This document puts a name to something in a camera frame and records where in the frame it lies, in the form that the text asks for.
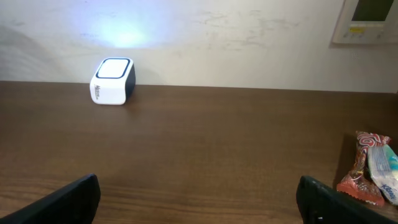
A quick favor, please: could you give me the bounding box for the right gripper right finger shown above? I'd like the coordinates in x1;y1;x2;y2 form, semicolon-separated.
296;175;397;224

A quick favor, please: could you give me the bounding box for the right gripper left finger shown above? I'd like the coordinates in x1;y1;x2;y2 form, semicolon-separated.
1;174;101;224

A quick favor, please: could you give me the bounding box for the red orange snack bar wrapper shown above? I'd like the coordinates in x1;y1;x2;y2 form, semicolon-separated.
336;131;391;207

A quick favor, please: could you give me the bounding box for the small teal tissue packet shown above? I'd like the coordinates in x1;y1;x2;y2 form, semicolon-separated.
368;144;397;205

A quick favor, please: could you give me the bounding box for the white barcode scanner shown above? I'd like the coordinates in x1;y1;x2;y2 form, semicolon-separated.
90;57;136;105

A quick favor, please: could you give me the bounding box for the beige wall control panel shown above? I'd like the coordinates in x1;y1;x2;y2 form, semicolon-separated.
332;0;397;44

